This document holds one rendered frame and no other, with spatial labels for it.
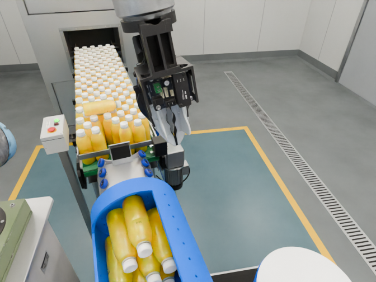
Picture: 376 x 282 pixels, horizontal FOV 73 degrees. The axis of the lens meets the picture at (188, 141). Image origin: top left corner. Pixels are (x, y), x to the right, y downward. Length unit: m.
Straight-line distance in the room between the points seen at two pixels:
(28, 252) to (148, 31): 0.68
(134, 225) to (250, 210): 1.68
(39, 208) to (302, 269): 0.82
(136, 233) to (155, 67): 0.51
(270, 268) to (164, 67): 0.69
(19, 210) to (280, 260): 0.77
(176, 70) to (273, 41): 5.58
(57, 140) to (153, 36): 1.07
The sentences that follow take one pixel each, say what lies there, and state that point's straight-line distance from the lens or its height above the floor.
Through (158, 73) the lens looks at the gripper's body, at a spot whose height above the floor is 1.66.
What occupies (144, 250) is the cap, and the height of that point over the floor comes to 1.16.
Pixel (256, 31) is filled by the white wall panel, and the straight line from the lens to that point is 5.67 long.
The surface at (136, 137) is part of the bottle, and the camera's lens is 1.37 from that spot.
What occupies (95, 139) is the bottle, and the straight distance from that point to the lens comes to 1.34.
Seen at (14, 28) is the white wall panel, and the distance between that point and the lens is 5.61.
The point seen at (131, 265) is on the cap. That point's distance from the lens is 0.77.
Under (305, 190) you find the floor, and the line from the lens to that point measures 2.66.
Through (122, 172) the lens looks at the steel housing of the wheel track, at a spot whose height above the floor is 0.93.
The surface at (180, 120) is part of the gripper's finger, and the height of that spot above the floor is 1.56.
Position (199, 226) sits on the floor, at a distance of 2.18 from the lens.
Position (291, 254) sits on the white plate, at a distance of 0.92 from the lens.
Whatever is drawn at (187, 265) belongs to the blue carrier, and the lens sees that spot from 0.65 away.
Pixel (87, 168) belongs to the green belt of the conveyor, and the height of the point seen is 0.90.
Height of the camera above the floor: 1.78
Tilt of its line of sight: 36 degrees down
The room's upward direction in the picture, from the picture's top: straight up
